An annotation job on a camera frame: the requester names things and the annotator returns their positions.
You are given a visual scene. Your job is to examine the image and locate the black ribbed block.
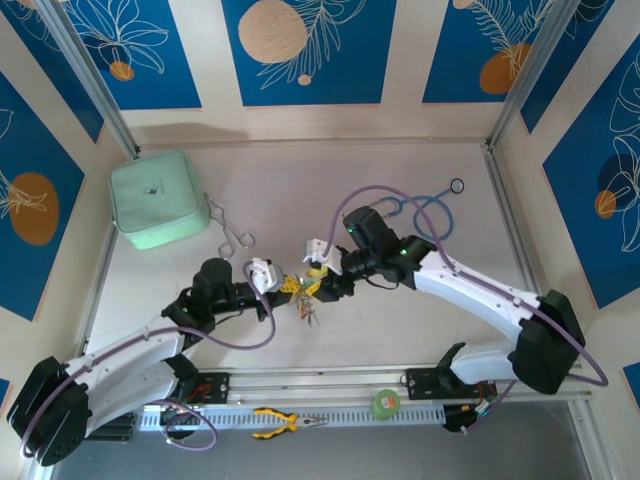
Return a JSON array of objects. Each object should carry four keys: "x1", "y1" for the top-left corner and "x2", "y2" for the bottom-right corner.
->
[{"x1": 87, "y1": 417, "x2": 137, "y2": 442}]

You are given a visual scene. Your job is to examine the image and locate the steel keyring plate with rings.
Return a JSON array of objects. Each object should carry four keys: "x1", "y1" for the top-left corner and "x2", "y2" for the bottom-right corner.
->
[{"x1": 293, "y1": 289, "x2": 321, "y2": 329}]

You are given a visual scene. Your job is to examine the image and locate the mint green zip pouch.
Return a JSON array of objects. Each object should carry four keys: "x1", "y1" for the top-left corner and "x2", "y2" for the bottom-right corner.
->
[{"x1": 109, "y1": 151, "x2": 210, "y2": 250}]

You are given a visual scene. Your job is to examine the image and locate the blue floral wall panel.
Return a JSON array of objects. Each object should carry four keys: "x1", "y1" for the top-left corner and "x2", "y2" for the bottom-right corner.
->
[
  {"x1": 0, "y1": 69, "x2": 86, "y2": 323},
  {"x1": 542, "y1": 47, "x2": 640, "y2": 310},
  {"x1": 519, "y1": 0, "x2": 640, "y2": 135},
  {"x1": 0, "y1": 0, "x2": 105, "y2": 145},
  {"x1": 421, "y1": 0, "x2": 566, "y2": 105},
  {"x1": 62, "y1": 0, "x2": 203, "y2": 111},
  {"x1": 221, "y1": 0, "x2": 398, "y2": 107}
]

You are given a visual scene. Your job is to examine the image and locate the yellow-handled pliers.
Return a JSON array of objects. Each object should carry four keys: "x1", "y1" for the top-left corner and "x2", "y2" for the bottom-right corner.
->
[{"x1": 251, "y1": 407, "x2": 330, "y2": 441}]

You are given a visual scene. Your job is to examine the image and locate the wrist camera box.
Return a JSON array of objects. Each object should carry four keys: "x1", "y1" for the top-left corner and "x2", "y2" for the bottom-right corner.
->
[
  {"x1": 301, "y1": 238, "x2": 341, "y2": 274},
  {"x1": 248, "y1": 257, "x2": 281, "y2": 295}
]

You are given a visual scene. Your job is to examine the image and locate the aluminium front rail frame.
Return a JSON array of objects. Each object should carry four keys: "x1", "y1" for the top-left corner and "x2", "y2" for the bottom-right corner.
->
[{"x1": 134, "y1": 367, "x2": 594, "y2": 409}]

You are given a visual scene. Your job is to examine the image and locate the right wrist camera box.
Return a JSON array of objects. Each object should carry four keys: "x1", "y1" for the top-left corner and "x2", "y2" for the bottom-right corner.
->
[{"x1": 301, "y1": 238, "x2": 341, "y2": 274}]

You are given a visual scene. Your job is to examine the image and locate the green tape roll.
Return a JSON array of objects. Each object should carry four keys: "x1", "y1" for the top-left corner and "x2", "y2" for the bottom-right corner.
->
[{"x1": 369, "y1": 388, "x2": 401, "y2": 421}]

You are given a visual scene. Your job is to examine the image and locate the metal wire tongs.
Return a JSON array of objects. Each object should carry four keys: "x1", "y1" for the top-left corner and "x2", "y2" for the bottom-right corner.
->
[{"x1": 202, "y1": 192, "x2": 257, "y2": 260}]

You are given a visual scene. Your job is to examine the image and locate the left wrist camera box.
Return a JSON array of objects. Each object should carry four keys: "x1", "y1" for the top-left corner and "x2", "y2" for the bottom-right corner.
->
[{"x1": 248, "y1": 257, "x2": 281, "y2": 295}]

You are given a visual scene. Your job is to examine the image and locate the blue stethoscope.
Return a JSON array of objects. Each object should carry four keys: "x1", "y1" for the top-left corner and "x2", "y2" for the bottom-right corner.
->
[{"x1": 372, "y1": 178, "x2": 466, "y2": 242}]

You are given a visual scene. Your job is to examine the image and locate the grey slotted cable duct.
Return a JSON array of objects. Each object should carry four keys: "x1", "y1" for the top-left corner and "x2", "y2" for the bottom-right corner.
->
[{"x1": 138, "y1": 403, "x2": 447, "y2": 432}]

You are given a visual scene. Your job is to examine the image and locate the aluminium corner post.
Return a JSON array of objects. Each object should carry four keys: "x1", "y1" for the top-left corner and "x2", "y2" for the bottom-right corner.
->
[
  {"x1": 34, "y1": 0, "x2": 141, "y2": 157},
  {"x1": 484, "y1": 0, "x2": 584, "y2": 151}
]

